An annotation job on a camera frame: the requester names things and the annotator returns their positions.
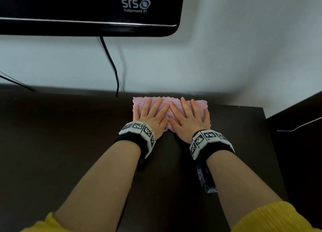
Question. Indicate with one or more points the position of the person's left middle finger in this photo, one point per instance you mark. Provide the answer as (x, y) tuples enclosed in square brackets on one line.
[(156, 107)]

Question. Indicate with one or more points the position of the yellow right sleeve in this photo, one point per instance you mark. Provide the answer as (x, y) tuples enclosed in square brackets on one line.
[(274, 218)]

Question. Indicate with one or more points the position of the pink fluffy cloth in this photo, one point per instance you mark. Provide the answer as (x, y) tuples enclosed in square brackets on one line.
[(176, 102)]

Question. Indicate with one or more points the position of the wristband with marker tiles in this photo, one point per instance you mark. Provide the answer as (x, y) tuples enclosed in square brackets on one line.
[(142, 132), (208, 141)]

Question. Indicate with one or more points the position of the yellow sleeve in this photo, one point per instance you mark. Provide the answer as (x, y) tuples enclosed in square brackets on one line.
[(45, 225), (274, 218)]

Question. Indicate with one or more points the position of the person's right middle finger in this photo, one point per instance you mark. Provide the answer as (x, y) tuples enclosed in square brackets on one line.
[(185, 106)]

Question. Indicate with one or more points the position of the person's left hand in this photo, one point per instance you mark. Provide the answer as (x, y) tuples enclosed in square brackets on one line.
[(151, 122)]

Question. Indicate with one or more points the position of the left wristband with marker tiles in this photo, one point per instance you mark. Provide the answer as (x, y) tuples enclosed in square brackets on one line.
[(142, 132)]

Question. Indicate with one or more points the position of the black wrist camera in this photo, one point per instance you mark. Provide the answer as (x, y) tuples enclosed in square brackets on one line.
[(205, 176)]

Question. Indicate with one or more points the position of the dark wooden cabinet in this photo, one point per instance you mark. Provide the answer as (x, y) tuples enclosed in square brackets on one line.
[(299, 169)]

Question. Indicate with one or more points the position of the yellow left sleeve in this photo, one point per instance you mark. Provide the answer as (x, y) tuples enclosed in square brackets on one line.
[(45, 225)]

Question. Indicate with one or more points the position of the person's right little finger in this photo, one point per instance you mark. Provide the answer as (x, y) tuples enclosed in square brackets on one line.
[(207, 117)]

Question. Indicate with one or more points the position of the person's left forearm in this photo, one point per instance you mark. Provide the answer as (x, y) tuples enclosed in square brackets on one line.
[(105, 184)]

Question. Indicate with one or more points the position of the right wristband with marker tiles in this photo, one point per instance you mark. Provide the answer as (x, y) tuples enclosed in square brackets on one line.
[(208, 141)]

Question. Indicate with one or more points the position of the person's right forearm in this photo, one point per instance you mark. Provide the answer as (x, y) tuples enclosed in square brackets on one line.
[(239, 186)]

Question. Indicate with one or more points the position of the person's right thumb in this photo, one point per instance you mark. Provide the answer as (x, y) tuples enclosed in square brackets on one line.
[(174, 123)]

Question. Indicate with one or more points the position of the person's right hand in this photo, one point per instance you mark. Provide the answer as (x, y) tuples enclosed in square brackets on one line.
[(190, 127)]

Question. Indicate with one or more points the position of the black flat screen television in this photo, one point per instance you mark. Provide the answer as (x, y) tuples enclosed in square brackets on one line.
[(75, 10)]

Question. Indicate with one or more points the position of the person's left thumb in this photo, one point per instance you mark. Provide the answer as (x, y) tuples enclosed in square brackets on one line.
[(164, 125)]

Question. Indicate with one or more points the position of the person's left little finger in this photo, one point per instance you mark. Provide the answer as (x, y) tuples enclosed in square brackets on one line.
[(136, 113)]

